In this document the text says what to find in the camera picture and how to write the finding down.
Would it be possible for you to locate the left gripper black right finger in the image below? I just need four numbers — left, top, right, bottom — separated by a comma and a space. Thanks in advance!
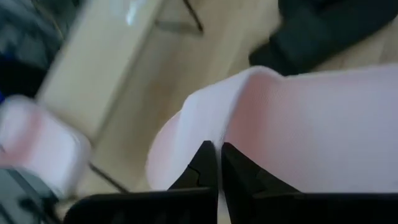
221, 142, 398, 224

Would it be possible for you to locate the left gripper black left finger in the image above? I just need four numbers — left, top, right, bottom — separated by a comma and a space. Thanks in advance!
63, 140, 219, 224

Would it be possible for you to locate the pink rubber slide sandal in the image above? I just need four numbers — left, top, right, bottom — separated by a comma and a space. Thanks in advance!
145, 63, 398, 194
0, 95, 91, 200

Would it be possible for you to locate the black rubber slide sandal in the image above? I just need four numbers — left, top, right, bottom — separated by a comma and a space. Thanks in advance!
248, 0, 398, 77

